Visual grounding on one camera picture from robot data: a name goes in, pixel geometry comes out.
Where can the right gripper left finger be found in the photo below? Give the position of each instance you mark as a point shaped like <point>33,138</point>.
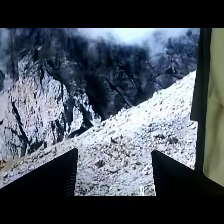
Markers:
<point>55,178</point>

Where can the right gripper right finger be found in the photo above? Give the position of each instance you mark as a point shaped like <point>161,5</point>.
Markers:
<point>173,181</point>

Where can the beige garment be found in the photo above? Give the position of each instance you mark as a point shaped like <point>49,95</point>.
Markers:
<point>216,110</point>

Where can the black garment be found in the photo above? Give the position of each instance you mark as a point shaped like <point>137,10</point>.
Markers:
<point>201,96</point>

